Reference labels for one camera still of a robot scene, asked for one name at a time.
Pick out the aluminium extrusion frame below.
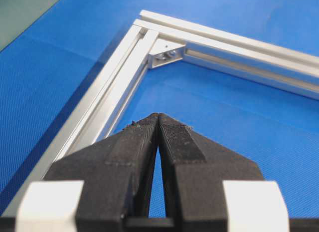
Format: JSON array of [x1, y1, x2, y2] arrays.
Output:
[[1, 10, 319, 217]]

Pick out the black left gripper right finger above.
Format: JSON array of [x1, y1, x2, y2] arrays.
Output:
[[158, 114, 264, 232]]

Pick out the blue table mat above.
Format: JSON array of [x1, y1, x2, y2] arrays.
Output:
[[0, 0, 319, 218]]

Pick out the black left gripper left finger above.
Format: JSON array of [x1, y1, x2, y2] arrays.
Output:
[[44, 113, 158, 232]]

